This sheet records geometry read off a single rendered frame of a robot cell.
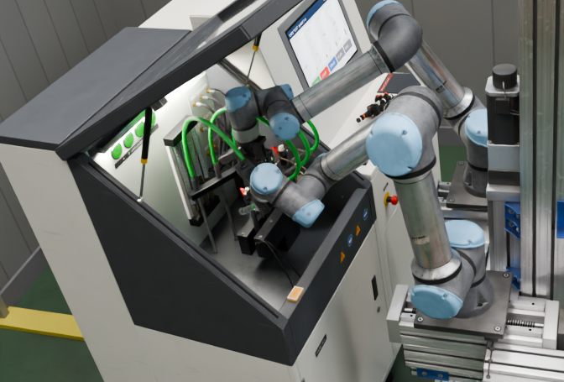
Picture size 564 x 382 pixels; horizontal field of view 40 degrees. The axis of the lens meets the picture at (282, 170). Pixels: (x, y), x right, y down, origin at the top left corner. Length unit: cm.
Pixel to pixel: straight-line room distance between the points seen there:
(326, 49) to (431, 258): 131
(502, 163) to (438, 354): 54
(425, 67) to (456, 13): 183
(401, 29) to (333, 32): 88
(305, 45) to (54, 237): 107
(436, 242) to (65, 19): 311
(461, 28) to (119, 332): 238
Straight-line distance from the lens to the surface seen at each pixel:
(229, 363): 244
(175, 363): 262
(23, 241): 422
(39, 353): 387
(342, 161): 187
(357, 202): 256
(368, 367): 292
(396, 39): 207
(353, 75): 206
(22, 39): 418
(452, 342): 211
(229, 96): 217
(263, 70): 257
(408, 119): 157
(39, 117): 236
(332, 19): 295
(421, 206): 167
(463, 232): 191
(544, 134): 188
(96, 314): 268
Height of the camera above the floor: 250
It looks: 34 degrees down
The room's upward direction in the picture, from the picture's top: 13 degrees counter-clockwise
